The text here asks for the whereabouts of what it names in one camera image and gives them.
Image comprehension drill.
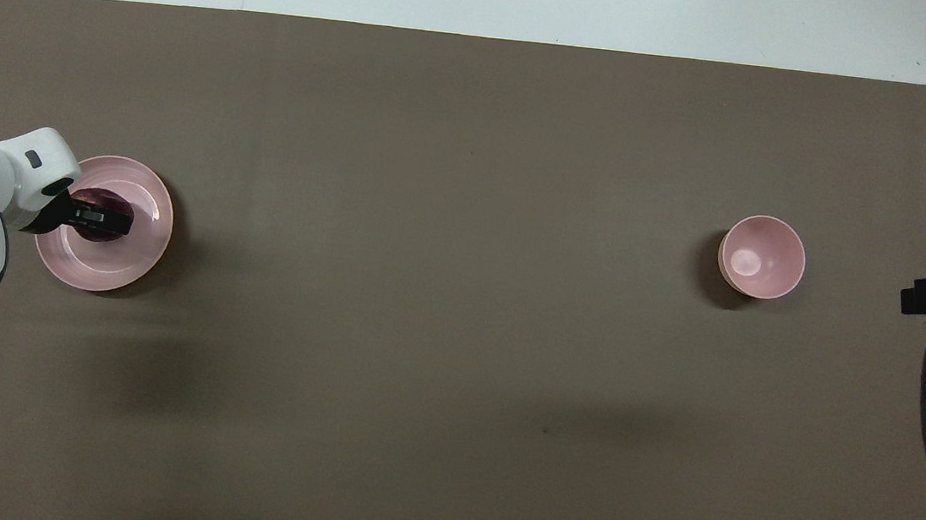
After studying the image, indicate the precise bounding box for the brown table mat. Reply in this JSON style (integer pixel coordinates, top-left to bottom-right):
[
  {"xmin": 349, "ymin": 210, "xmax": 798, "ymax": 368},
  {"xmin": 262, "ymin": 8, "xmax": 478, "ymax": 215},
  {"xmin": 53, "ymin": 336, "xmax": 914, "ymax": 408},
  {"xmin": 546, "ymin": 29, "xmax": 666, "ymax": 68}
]
[{"xmin": 0, "ymin": 0, "xmax": 926, "ymax": 520}]

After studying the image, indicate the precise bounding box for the dark red apple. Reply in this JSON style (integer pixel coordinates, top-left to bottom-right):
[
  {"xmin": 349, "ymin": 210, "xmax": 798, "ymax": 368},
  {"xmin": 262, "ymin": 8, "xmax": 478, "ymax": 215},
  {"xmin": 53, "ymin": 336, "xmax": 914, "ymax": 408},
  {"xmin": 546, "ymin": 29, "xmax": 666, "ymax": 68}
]
[{"xmin": 66, "ymin": 186, "xmax": 137, "ymax": 248}]

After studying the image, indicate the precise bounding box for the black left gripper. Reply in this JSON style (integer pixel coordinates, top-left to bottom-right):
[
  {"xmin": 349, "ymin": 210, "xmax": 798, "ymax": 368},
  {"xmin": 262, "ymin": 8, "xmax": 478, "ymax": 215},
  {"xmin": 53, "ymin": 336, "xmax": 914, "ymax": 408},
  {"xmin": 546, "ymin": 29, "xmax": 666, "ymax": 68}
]
[{"xmin": 20, "ymin": 187, "xmax": 138, "ymax": 245}]

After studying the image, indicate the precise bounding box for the pink plate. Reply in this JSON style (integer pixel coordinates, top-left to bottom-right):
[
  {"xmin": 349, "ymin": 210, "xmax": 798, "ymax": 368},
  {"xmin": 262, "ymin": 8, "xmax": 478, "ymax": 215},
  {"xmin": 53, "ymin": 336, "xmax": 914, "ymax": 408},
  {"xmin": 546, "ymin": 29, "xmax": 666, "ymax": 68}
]
[{"xmin": 30, "ymin": 149, "xmax": 180, "ymax": 298}]

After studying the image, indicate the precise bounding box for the pink bowl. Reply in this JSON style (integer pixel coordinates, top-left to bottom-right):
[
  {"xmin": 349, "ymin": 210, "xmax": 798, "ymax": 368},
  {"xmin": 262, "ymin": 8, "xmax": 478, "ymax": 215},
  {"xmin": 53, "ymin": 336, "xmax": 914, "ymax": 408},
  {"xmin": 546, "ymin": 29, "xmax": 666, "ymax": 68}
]
[{"xmin": 715, "ymin": 211, "xmax": 810, "ymax": 304}]

